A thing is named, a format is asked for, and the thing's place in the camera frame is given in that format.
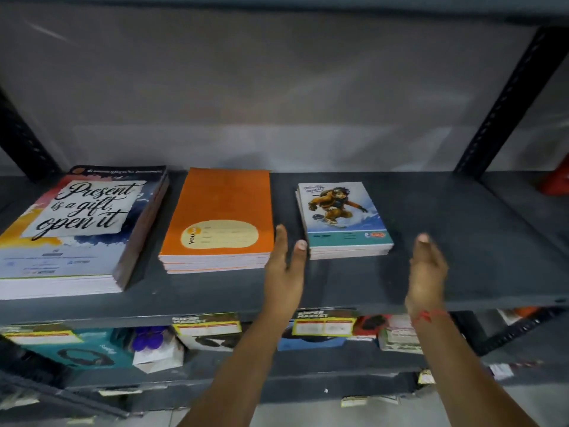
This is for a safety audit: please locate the person's left hand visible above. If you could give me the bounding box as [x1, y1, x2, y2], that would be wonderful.
[262, 225, 308, 319]

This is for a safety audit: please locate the person's right hand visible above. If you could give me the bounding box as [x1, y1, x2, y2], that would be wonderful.
[405, 233, 449, 317]

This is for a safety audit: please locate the person's left forearm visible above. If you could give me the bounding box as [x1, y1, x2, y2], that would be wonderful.
[177, 310, 294, 427]

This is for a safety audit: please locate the person's right forearm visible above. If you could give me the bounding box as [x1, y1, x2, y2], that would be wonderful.
[413, 312, 539, 427]

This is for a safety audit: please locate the dark grey metal shelf rack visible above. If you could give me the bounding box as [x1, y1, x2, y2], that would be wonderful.
[0, 0, 569, 418]

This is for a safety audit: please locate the stack of cartoon cover notebooks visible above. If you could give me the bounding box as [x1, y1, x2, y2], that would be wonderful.
[295, 181, 394, 261]

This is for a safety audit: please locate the red thread wrist band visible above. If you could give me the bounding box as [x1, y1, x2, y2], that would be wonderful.
[411, 309, 450, 324]

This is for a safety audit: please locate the yellow shelf price label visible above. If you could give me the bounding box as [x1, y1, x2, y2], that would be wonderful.
[1, 323, 84, 345]
[172, 313, 242, 337]
[292, 310, 358, 338]

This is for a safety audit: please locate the white and green box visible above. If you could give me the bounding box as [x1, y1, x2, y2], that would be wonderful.
[378, 314, 423, 355]

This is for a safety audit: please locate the blue product box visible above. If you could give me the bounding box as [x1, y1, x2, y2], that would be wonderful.
[277, 324, 348, 352]

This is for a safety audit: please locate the red product box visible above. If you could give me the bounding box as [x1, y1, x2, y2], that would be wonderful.
[348, 314, 392, 341]

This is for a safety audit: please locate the stack of orange notebooks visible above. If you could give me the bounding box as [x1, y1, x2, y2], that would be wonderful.
[158, 168, 275, 275]

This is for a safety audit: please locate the orange object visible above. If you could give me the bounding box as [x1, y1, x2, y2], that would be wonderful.
[497, 306, 541, 326]

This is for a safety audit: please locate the white box with black print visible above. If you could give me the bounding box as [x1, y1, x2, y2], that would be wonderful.
[178, 333, 244, 353]

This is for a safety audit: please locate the red object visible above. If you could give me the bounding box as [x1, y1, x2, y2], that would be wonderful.
[540, 154, 569, 196]

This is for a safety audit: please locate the white box with purple flower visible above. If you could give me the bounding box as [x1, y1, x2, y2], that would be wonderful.
[131, 326, 185, 374]

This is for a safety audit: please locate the stack of calligraphy cover notebooks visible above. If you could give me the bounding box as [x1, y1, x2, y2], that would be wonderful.
[0, 165, 170, 301]

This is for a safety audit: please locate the teal product box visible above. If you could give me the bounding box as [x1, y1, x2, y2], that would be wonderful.
[21, 329, 135, 370]

